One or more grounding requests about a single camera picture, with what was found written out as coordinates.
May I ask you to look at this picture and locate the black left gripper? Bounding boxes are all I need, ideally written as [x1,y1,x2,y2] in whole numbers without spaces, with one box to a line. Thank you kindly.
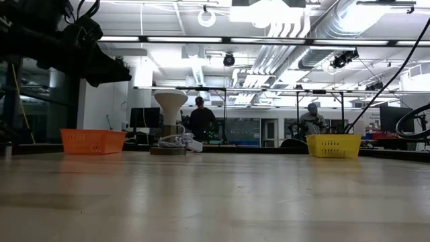
[35,29,132,88]

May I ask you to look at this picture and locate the black computer monitor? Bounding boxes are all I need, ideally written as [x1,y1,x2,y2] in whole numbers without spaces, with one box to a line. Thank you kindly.
[380,106,415,133]
[130,107,161,128]

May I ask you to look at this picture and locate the orange plastic basket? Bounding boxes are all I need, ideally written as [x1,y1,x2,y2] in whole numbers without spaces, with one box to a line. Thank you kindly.
[60,128,128,155]

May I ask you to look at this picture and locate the white bulb lamp brass base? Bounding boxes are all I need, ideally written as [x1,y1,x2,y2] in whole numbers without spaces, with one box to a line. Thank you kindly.
[150,89,189,156]

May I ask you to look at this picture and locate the person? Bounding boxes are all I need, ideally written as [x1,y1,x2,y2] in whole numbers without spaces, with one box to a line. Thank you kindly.
[298,102,327,135]
[189,96,218,142]

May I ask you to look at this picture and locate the white glass door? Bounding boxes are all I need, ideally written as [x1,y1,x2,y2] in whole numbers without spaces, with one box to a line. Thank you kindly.
[261,119,279,148]

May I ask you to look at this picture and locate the black curved chair back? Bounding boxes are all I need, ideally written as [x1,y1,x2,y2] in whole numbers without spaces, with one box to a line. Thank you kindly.
[280,138,308,149]

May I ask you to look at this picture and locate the yellow plastic basket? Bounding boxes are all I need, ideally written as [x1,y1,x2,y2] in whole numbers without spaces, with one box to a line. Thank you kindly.
[306,134,363,159]

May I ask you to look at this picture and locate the red storage box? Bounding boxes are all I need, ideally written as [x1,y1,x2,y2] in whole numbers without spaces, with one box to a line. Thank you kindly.
[371,131,397,140]

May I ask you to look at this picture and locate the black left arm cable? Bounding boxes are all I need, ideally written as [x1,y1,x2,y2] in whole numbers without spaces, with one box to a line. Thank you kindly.
[63,0,102,21]

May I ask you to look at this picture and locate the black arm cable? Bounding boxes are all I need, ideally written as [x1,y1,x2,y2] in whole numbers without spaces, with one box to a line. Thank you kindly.
[63,0,102,21]
[345,18,430,140]

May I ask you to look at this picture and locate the yellow extension cable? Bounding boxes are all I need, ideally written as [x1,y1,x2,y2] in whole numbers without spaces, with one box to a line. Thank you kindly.
[11,63,36,145]

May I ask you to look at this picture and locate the white lamp cable with adapter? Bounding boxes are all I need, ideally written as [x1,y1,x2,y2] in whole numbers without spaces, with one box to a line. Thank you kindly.
[157,124,204,153]

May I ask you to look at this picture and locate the white hanging ring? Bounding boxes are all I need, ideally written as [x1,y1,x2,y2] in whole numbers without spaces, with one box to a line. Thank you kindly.
[197,9,217,28]

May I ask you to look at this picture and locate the black aluminium rig frame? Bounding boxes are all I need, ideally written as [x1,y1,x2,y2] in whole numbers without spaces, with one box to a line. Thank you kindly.
[0,35,430,164]

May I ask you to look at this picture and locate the silver ventilation duct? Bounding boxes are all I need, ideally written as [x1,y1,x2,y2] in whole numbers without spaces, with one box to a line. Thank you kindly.
[298,0,390,70]

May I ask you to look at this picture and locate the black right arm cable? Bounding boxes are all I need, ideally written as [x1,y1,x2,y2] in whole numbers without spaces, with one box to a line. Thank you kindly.
[345,18,430,140]

